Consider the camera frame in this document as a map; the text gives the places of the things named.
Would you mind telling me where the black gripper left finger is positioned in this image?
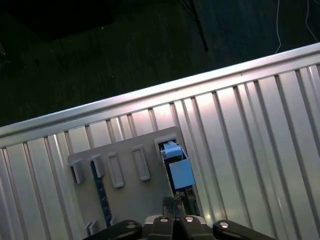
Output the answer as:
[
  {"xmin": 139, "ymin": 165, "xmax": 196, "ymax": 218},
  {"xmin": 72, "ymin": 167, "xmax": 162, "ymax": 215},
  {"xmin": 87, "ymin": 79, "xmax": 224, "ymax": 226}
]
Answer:
[{"xmin": 82, "ymin": 196, "xmax": 175, "ymax": 240}]

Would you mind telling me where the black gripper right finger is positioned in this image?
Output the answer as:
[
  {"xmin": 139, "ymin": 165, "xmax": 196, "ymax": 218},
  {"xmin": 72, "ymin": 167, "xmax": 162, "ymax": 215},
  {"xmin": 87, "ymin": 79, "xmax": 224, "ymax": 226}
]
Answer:
[{"xmin": 174, "ymin": 191, "xmax": 276, "ymax": 240}]

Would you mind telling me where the hard disk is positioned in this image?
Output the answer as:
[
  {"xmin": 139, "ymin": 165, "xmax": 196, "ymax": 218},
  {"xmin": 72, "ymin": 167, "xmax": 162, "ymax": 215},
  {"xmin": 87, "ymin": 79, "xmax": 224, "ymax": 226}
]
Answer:
[{"xmin": 159, "ymin": 140, "xmax": 201, "ymax": 218}]

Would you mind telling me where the grey parts rack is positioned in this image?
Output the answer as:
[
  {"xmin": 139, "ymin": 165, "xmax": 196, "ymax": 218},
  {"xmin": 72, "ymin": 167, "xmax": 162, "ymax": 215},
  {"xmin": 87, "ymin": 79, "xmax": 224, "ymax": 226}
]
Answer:
[{"xmin": 67, "ymin": 126, "xmax": 201, "ymax": 240}]

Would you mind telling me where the RAM stick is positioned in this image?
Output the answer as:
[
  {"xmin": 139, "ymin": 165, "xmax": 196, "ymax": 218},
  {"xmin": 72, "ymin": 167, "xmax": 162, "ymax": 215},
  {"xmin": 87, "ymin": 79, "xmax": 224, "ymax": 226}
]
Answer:
[{"xmin": 90, "ymin": 160, "xmax": 114, "ymax": 227}]

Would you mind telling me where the black stand leg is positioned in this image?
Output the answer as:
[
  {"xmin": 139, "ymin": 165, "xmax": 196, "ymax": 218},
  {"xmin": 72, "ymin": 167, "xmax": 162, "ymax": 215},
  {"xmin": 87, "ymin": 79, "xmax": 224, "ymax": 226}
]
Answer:
[{"xmin": 176, "ymin": 0, "xmax": 210, "ymax": 53}]

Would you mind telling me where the white floor cable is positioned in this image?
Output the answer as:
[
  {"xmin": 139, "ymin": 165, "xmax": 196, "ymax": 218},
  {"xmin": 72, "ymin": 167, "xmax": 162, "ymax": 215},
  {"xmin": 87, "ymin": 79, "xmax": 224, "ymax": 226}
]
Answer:
[
  {"xmin": 305, "ymin": 0, "xmax": 320, "ymax": 43},
  {"xmin": 274, "ymin": 0, "xmax": 283, "ymax": 55}
]

